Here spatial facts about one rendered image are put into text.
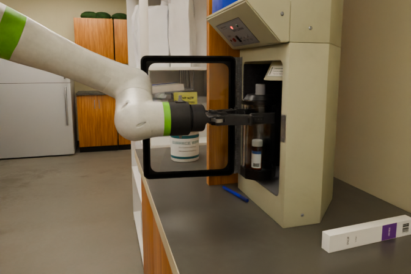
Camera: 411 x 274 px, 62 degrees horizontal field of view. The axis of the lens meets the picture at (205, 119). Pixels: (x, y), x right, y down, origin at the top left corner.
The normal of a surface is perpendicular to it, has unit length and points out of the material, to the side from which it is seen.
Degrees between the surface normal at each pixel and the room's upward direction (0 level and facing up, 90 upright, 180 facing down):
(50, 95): 90
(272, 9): 90
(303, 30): 90
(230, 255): 0
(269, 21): 90
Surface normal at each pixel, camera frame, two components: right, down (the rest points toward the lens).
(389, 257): 0.00, -0.99
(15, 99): 0.28, 0.14
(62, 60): 0.52, 0.37
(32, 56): 0.44, 0.59
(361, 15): -0.96, 0.04
